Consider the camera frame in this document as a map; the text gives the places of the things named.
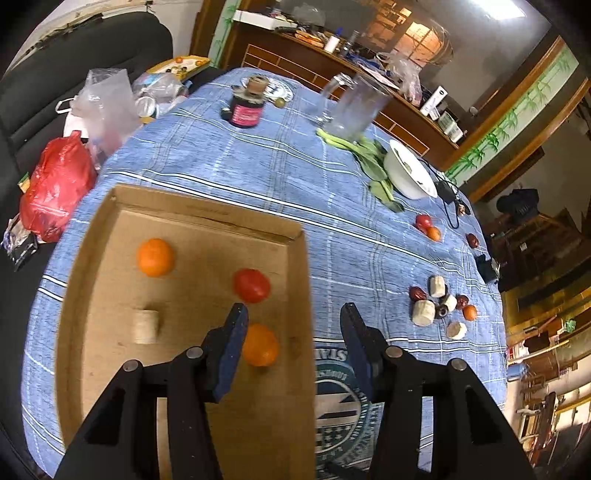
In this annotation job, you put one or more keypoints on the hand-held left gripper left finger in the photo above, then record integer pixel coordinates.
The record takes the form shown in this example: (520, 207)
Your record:
(228, 360)

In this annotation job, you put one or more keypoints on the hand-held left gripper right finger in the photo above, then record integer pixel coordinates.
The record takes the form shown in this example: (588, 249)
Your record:
(362, 355)

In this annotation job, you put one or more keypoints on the beige sugarcane piece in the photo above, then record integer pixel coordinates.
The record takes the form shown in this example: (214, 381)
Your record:
(147, 326)
(424, 313)
(456, 330)
(437, 286)
(451, 302)

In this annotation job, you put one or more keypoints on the dark water chestnut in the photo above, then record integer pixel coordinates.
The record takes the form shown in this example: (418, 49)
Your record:
(442, 311)

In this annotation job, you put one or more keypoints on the small orange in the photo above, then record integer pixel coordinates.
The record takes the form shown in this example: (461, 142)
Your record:
(470, 313)
(433, 234)

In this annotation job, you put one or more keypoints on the shallow cardboard tray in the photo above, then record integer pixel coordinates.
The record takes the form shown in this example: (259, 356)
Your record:
(194, 240)

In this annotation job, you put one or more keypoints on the large orange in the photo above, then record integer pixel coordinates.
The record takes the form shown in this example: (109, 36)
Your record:
(156, 257)

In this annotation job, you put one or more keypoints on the small red tomato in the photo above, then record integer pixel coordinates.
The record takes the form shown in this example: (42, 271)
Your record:
(422, 221)

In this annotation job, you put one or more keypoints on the small black box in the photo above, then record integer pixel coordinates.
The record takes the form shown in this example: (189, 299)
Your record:
(485, 268)

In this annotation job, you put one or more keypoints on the blue plaid tablecloth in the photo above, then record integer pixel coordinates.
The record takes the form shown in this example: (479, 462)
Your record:
(323, 207)

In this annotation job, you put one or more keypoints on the small brown device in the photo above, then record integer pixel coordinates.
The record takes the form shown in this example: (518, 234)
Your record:
(462, 210)

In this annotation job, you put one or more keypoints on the white bowl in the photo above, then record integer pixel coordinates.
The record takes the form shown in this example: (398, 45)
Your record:
(408, 170)

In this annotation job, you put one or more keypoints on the green leafy vegetable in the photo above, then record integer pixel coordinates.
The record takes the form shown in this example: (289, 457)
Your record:
(364, 157)

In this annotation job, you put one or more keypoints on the dark clothing pile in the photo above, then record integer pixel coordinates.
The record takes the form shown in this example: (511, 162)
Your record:
(517, 203)

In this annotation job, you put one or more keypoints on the dark snack packets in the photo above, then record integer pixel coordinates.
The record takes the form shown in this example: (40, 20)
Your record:
(18, 240)

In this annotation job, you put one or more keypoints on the red plastic bag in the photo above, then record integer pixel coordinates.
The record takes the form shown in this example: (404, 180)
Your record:
(55, 184)

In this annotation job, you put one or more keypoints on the clear plastic pitcher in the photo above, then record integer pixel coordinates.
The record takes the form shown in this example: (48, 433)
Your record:
(362, 108)

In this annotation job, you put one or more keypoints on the dark jar with pink label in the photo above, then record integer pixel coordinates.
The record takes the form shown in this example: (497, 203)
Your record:
(247, 108)

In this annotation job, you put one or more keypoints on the clear glass mug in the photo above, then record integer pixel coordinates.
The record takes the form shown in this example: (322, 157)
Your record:
(330, 99)

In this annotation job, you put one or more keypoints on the white carton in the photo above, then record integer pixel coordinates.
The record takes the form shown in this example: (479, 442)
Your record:
(436, 99)

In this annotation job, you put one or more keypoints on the small round plate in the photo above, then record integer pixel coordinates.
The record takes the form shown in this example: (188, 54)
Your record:
(279, 88)

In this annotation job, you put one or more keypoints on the clear bag with white cup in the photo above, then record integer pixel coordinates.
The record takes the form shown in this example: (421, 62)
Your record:
(161, 90)

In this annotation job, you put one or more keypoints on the white plastic bag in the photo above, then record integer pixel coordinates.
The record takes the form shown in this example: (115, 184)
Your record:
(74, 121)

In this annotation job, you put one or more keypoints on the crumpled clear plastic bag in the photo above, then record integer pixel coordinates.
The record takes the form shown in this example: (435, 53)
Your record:
(406, 69)

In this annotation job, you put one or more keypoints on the yellow printed box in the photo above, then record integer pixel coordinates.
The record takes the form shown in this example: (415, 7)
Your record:
(180, 64)

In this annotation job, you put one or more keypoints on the wooden cabinet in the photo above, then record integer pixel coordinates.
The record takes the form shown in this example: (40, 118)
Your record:
(300, 55)

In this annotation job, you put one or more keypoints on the black sofa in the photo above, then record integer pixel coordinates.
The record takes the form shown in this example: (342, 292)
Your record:
(69, 60)

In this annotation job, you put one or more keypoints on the flat white box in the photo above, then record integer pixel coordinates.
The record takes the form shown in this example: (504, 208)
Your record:
(258, 18)

